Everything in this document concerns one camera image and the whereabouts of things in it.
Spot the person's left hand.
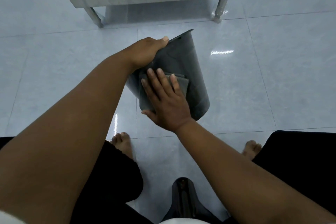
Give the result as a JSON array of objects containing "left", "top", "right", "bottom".
[{"left": 119, "top": 36, "right": 169, "bottom": 71}]

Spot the person's right hand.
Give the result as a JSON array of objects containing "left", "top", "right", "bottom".
[{"left": 141, "top": 68, "right": 196, "bottom": 134}]

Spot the grey cleaning cloth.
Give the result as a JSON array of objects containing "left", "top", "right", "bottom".
[{"left": 139, "top": 72, "right": 190, "bottom": 113}]

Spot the dark grey plastic bin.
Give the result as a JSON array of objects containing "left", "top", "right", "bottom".
[{"left": 125, "top": 29, "right": 210, "bottom": 122}]

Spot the person's left forearm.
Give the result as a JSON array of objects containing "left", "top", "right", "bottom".
[{"left": 0, "top": 53, "right": 135, "bottom": 224}]

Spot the person's right forearm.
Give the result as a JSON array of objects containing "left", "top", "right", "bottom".
[{"left": 174, "top": 119, "right": 336, "bottom": 224}]

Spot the steel table lower shelf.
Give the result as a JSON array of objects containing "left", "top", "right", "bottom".
[{"left": 104, "top": 0, "right": 219, "bottom": 25}]

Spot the person's left foot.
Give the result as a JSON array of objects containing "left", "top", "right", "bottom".
[{"left": 110, "top": 132, "right": 136, "bottom": 162}]

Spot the person's foot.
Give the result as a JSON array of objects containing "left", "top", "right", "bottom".
[
  {"left": 110, "top": 132, "right": 136, "bottom": 162},
  {"left": 241, "top": 140, "right": 263, "bottom": 161}
]

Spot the steel table leg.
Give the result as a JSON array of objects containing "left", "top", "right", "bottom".
[
  {"left": 212, "top": 0, "right": 229, "bottom": 24},
  {"left": 83, "top": 6, "right": 104, "bottom": 29}
]

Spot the person's left black trouser leg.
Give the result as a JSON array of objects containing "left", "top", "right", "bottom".
[{"left": 0, "top": 137, "right": 144, "bottom": 224}]

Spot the person's black trouser leg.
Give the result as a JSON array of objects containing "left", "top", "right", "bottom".
[
  {"left": 0, "top": 137, "right": 144, "bottom": 224},
  {"left": 251, "top": 130, "right": 336, "bottom": 216}
]

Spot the glossy black seat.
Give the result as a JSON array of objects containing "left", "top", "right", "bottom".
[{"left": 160, "top": 177, "right": 224, "bottom": 224}]

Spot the person's right foot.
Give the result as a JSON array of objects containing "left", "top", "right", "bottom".
[{"left": 241, "top": 140, "right": 263, "bottom": 161}]

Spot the person's right black trouser leg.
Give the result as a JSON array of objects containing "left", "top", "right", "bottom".
[{"left": 251, "top": 130, "right": 336, "bottom": 216}]

